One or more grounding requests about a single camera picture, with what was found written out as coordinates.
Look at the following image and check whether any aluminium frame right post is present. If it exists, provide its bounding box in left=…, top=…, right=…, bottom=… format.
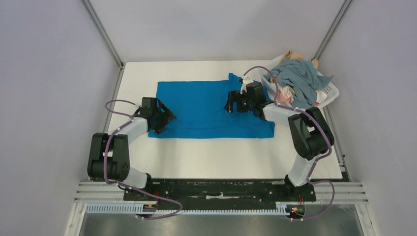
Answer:
left=314, top=0, right=354, bottom=60

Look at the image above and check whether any pink t-shirt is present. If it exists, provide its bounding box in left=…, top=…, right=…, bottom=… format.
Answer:
left=278, top=90, right=327, bottom=109

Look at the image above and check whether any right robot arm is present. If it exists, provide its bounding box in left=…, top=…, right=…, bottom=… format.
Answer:
left=224, top=82, right=334, bottom=201

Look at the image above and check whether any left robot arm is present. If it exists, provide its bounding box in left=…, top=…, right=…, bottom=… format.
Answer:
left=87, top=97, right=176, bottom=201

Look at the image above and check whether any blue t-shirt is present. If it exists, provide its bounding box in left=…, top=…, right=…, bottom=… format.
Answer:
left=148, top=73, right=275, bottom=139

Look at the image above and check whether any aluminium frame left post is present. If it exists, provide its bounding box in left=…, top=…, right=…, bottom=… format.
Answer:
left=82, top=0, right=125, bottom=134

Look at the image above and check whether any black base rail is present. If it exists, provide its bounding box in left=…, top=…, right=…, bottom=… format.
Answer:
left=119, top=178, right=316, bottom=211

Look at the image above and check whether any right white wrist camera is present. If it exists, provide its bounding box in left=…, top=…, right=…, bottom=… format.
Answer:
left=239, top=75, right=254, bottom=94

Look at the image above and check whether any white t-shirt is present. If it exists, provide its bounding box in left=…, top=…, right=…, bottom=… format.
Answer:
left=270, top=83, right=328, bottom=109

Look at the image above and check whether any grey-blue t-shirt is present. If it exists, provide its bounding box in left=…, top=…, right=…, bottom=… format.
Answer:
left=270, top=59, right=333, bottom=109

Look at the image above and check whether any aluminium frame post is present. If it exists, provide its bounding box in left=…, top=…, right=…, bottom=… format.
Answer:
left=314, top=0, right=354, bottom=60
left=82, top=0, right=125, bottom=134

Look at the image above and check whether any white laundry basket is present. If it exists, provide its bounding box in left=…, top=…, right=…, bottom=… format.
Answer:
left=255, top=52, right=339, bottom=109

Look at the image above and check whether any white cable duct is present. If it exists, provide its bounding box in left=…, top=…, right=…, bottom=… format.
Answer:
left=85, top=203, right=295, bottom=216

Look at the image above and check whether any beige t-shirt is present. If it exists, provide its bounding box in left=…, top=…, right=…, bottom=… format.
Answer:
left=268, top=50, right=319, bottom=87

